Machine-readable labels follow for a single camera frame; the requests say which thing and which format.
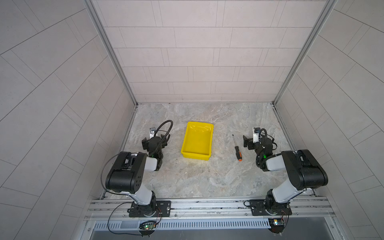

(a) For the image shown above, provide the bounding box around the orange black handled screwdriver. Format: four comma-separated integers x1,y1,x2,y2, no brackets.
232,135,243,162

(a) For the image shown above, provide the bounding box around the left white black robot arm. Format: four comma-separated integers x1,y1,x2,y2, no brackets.
105,128,171,218

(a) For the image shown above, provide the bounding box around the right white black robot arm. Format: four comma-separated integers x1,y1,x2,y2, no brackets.
243,128,328,216

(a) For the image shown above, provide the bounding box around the yellow plastic bin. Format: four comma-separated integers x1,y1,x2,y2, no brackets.
181,122,214,161

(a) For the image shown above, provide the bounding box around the right circuit board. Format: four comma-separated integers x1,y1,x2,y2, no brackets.
268,219,286,234

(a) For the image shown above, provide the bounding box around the left green circuit board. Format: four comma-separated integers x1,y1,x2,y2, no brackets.
139,221,157,232

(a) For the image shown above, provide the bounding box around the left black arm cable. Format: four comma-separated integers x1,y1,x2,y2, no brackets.
100,119,174,197

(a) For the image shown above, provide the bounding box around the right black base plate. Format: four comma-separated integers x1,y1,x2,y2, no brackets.
244,200,292,216

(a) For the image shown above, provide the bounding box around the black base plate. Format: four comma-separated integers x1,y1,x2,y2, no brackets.
244,200,292,216
128,201,171,218

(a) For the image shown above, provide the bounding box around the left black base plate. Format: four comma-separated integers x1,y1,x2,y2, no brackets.
128,201,171,218

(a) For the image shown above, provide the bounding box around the aluminium mounting rail frame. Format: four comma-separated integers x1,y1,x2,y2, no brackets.
84,196,336,221

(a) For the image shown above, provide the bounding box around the white slotted cable duct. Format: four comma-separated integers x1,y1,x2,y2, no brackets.
94,219,271,232

